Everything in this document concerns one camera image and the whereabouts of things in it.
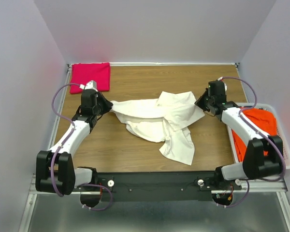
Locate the folded pink t shirt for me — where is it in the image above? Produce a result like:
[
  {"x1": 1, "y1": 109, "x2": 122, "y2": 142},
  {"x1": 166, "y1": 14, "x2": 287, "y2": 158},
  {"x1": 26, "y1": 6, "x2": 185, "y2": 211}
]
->
[{"x1": 71, "y1": 63, "x2": 111, "y2": 91}]

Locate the orange t shirt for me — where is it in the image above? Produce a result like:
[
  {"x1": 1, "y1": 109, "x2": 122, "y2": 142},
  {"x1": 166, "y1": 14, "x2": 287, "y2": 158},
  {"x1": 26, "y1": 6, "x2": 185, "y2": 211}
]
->
[{"x1": 232, "y1": 108, "x2": 277, "y2": 162}]

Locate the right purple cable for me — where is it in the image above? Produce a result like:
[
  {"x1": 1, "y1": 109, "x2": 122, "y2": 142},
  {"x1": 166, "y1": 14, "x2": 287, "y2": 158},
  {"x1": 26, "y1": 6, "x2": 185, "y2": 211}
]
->
[{"x1": 219, "y1": 76, "x2": 287, "y2": 182}]

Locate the aluminium frame rail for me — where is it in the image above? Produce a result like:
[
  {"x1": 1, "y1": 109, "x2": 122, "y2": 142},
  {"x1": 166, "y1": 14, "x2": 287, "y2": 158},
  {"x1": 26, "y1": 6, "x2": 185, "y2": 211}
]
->
[{"x1": 19, "y1": 63, "x2": 73, "y2": 232}]

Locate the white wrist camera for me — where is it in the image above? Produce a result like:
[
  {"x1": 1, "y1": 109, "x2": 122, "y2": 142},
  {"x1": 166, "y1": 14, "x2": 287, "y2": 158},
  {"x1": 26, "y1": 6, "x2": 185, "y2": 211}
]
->
[
  {"x1": 79, "y1": 80, "x2": 98, "y2": 91},
  {"x1": 216, "y1": 76, "x2": 229, "y2": 92}
]

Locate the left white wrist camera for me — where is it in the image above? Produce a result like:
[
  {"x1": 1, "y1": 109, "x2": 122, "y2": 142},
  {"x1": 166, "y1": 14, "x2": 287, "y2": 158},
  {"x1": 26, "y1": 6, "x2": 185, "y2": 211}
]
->
[{"x1": 79, "y1": 80, "x2": 98, "y2": 91}]

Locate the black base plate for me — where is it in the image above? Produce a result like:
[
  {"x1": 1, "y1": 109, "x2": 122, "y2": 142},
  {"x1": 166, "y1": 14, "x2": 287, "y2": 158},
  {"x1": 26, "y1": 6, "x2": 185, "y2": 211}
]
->
[{"x1": 70, "y1": 171, "x2": 242, "y2": 203}]

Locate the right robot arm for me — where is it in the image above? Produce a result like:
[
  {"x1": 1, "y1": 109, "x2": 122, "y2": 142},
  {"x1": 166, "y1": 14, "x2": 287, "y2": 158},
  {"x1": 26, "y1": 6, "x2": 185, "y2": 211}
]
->
[{"x1": 195, "y1": 77, "x2": 286, "y2": 182}]

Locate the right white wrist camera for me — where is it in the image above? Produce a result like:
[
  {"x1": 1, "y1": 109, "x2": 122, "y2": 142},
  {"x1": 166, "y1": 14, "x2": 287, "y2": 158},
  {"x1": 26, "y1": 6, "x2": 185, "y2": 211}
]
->
[{"x1": 216, "y1": 76, "x2": 229, "y2": 92}]

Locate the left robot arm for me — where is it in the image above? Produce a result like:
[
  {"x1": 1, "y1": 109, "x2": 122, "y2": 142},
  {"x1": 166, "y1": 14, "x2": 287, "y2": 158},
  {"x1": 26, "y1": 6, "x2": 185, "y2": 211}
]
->
[{"x1": 35, "y1": 87, "x2": 113, "y2": 197}]

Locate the white plastic basket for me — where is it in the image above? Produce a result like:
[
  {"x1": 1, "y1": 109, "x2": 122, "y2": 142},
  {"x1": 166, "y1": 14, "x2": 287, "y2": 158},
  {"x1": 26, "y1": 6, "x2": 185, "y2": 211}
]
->
[{"x1": 226, "y1": 103, "x2": 290, "y2": 170}]

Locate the purple cable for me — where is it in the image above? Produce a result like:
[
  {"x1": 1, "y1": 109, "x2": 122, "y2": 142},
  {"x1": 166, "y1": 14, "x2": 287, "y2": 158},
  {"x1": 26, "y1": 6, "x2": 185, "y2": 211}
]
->
[
  {"x1": 50, "y1": 83, "x2": 87, "y2": 198},
  {"x1": 219, "y1": 76, "x2": 287, "y2": 182}
]

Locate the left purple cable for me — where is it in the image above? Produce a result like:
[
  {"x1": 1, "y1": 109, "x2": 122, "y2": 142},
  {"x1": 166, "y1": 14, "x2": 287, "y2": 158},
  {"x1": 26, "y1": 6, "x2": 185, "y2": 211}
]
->
[{"x1": 50, "y1": 83, "x2": 87, "y2": 198}]

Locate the white t shirt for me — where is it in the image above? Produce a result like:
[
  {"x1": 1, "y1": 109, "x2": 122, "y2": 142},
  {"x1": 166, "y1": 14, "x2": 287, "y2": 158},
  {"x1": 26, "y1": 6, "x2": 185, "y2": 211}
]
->
[{"x1": 111, "y1": 91, "x2": 205, "y2": 165}]

